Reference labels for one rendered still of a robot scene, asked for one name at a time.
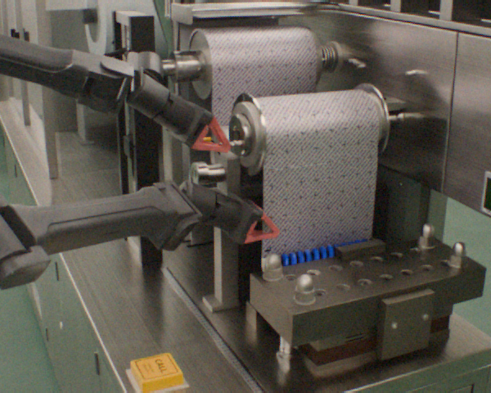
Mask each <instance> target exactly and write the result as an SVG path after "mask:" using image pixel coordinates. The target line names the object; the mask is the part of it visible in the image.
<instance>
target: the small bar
mask: <svg viewBox="0 0 491 393"><path fill-rule="evenodd" d="M384 251H385V243H384V242H382V241H381V240H379V239H376V240H372V241H367V242H360V243H354V244H349V245H345V246H338V247H337V248H336V253H335V256H337V257H338V258H339V259H341V260H349V259H354V258H358V257H363V256H367V255H375V254H380V252H384Z"/></svg>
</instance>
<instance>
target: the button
mask: <svg viewBox="0 0 491 393"><path fill-rule="evenodd" d="M130 367H131V369H132V374H133V376H134V378H135V380H136V382H137V384H138V386H139V388H140V390H141V392H142V393H152V392H155V391H160V390H163V389H167V388H171V387H175V386H181V385H183V373H182V371H181V370H180V368H179V366H178V365H177V364H176V362H175V361H174V359H173V357H172V355H171V354H170V353H166V354H162V355H156V356H151V357H148V358H145V359H138V360H134V361H131V362H130Z"/></svg>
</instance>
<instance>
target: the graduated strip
mask: <svg viewBox="0 0 491 393"><path fill-rule="evenodd" d="M159 270H160V271H161V273H162V274H163V275H164V276H165V277H166V279H167V280H168V281H169V284H170V285H171V287H172V288H174V290H175V291H176V292H177V293H178V295H179V296H180V298H181V300H182V301H183V303H184V304H185V305H186V307H187V308H189V310H190V311H191V312H192V313H193V315H194V317H195V318H196V320H197V321H198V322H199V324H200V325H201V326H202V327H203V328H204V329H205V330H206V331H207V334H208V335H209V337H210V338H211V339H212V341H213V342H214V344H215V345H217V346H218V348H219V349H220V350H221V351H222V353H223V355H224V357H225V358H226V359H227V361H228V362H229V363H230V364H231V365H232V366H233V367H234V368H235V370H236V371H237V373H238V374H239V375H240V377H241V378H242V380H243V381H244V382H245V384H246V385H247V386H248V387H249V388H250V390H251V391H252V392H253V393H267V391H266V390H265V389H264V388H263V387H262V386H261V385H260V382H259V381H258V379H257V378H256V377H255V375H254V374H253V373H252V372H251V371H250V370H249V368H247V367H246V365H245V364H244V363H243V362H242V360H241V359H240V358H239V356H238V355H237V354H236V351H235V350H234V349H233V348H232V347H231V346H230V345H229V344H228V343H227V341H226V340H225V339H224V337H223V336H222V335H221V333H220V332H219V331H218V329H217V328H216V327H215V326H214V325H213V324H212V322H211V321H210V320H209V318H208V317H207V316H206V315H205V312H203V311H202V309H201V308H200V307H199V305H198V304H197V303H196V302H195V301H194V300H193V298H192V297H191V294H189V293H188V292H187V290H186V289H185V288H184V286H183V285H182V284H181V283H180V282H179V280H178V278H177V277H176V276H174V274H173V273H172V272H171V270H170V269H169V267H168V268H163V269H159Z"/></svg>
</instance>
